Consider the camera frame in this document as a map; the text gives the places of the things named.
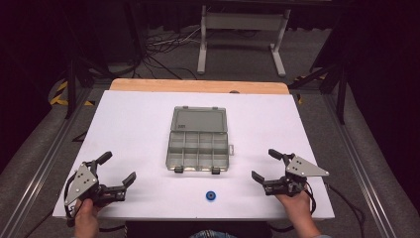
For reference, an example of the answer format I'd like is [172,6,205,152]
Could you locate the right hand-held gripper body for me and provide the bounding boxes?
[262,152,331,198]

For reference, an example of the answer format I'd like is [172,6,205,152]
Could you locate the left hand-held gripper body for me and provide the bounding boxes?
[63,160,128,208]

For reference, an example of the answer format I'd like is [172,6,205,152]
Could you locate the clear plastic organizer box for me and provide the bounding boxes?
[165,105,235,176]

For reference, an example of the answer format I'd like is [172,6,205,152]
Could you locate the person's left hand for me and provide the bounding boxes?
[72,197,107,233]

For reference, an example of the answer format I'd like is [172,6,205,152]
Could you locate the person's right hand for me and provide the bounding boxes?
[274,190,313,223]

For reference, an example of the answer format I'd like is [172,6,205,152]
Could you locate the white board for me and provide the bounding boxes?
[52,89,336,221]

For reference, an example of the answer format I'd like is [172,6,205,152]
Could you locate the person's blue jeans legs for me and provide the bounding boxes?
[189,229,240,238]

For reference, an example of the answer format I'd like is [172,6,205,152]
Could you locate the yellow black floor tape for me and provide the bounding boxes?
[49,80,96,108]

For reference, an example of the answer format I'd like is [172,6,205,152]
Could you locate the black tripod stand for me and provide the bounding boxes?
[289,60,349,126]
[63,54,112,121]

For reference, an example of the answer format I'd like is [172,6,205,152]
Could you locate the wooden table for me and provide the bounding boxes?
[108,77,290,95]

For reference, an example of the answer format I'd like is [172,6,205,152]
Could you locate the white metal stand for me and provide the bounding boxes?
[196,4,292,78]

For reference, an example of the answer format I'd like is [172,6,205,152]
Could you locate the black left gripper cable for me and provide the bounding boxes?
[62,174,77,228]

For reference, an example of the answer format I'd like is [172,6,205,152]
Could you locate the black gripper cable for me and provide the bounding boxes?
[302,180,367,233]
[62,174,77,228]

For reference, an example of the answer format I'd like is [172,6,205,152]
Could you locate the aluminium floor rail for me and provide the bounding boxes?
[324,93,399,238]
[0,86,97,238]

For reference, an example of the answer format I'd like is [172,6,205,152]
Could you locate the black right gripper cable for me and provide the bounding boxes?
[302,180,367,233]

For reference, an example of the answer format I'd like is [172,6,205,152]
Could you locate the bundle of floor cables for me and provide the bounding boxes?
[132,25,203,81]

